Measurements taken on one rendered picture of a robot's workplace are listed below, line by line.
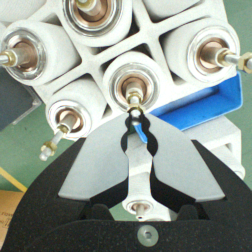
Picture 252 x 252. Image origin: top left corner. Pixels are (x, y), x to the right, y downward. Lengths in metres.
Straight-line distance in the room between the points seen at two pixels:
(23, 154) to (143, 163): 0.59
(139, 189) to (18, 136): 0.56
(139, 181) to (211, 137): 0.23
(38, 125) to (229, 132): 0.65
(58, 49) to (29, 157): 0.63
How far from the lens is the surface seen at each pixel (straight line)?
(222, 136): 0.41
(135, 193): 0.40
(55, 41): 0.24
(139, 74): 0.21
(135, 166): 0.41
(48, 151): 0.19
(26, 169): 0.89
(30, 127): 0.67
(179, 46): 0.22
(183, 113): 0.48
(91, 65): 0.29
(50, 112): 0.26
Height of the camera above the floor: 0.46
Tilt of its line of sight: 59 degrees down
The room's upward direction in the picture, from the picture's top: 178 degrees counter-clockwise
